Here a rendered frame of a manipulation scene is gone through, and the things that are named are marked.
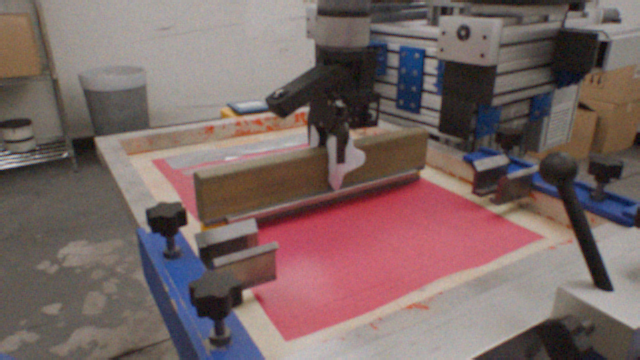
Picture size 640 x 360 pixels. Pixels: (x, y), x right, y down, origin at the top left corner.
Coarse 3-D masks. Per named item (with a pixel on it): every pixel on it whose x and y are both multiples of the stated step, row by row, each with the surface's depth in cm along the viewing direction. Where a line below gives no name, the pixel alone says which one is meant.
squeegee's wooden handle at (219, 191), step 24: (360, 144) 75; (384, 144) 77; (408, 144) 80; (216, 168) 65; (240, 168) 65; (264, 168) 67; (288, 168) 69; (312, 168) 71; (360, 168) 77; (384, 168) 79; (408, 168) 83; (216, 192) 64; (240, 192) 66; (264, 192) 68; (288, 192) 71; (312, 192) 73; (216, 216) 66
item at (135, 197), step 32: (160, 128) 103; (192, 128) 104; (224, 128) 108; (256, 128) 112; (288, 128) 116; (384, 128) 104; (128, 160) 85; (448, 160) 88; (128, 192) 73; (608, 224) 63; (544, 256) 56; (480, 288) 50; (384, 320) 46; (416, 320) 46; (320, 352) 42
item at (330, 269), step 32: (160, 160) 96; (192, 192) 82; (288, 224) 71; (320, 224) 71; (352, 224) 71; (288, 256) 63; (320, 256) 63; (352, 256) 63; (384, 256) 63; (256, 288) 56; (288, 288) 56; (320, 288) 56; (352, 288) 56; (384, 288) 56; (416, 288) 57; (288, 320) 51; (320, 320) 51
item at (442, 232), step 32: (384, 192) 82; (416, 192) 82; (448, 192) 82; (384, 224) 71; (416, 224) 71; (448, 224) 71; (480, 224) 71; (512, 224) 71; (416, 256) 63; (448, 256) 63; (480, 256) 63
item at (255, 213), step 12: (372, 180) 78; (384, 180) 79; (396, 180) 80; (324, 192) 74; (336, 192) 74; (348, 192) 75; (276, 204) 70; (288, 204) 70; (300, 204) 71; (228, 216) 66; (240, 216) 66; (252, 216) 67; (264, 216) 68
